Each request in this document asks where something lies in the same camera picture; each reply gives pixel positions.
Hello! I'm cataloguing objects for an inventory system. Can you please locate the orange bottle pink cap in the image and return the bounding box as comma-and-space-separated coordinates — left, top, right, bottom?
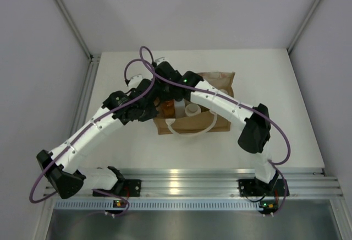
161, 100, 175, 118

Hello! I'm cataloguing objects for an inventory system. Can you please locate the brown canvas tote bag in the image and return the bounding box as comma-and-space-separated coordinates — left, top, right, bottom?
153, 72, 235, 136

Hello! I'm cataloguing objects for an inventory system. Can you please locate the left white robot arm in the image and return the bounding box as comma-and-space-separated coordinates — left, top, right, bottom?
36, 79, 159, 199

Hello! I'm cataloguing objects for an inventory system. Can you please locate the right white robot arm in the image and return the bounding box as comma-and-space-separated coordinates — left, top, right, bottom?
152, 59, 283, 195

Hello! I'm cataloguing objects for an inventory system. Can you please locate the white bottle dark cap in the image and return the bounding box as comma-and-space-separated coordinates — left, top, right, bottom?
174, 100, 186, 119

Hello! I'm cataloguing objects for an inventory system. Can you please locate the round white jar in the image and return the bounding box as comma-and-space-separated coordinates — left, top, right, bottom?
185, 103, 201, 117

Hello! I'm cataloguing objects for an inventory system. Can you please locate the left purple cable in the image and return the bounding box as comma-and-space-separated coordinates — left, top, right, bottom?
29, 58, 156, 204

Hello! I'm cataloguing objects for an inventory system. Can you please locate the left aluminium frame post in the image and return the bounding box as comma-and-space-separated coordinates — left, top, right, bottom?
41, 0, 96, 59

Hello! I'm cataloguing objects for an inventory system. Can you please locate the aluminium frame post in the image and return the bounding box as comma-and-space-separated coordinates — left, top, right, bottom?
287, 0, 323, 56
41, 0, 96, 59

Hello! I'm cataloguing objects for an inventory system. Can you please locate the aluminium mounting rail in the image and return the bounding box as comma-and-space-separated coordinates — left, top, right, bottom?
43, 167, 343, 200

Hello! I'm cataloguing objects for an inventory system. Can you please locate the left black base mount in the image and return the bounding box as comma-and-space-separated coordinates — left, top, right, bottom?
92, 179, 141, 198

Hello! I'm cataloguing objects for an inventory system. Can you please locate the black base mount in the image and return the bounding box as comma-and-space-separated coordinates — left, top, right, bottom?
92, 179, 141, 198
238, 178, 290, 198

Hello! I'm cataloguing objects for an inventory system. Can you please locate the slotted grey cable duct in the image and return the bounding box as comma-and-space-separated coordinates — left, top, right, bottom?
54, 199, 274, 211

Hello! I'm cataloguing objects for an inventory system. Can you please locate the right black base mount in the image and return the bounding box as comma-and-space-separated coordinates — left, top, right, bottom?
238, 178, 290, 198

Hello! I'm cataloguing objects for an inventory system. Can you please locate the right aluminium frame post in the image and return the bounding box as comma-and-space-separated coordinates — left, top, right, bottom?
287, 0, 323, 56

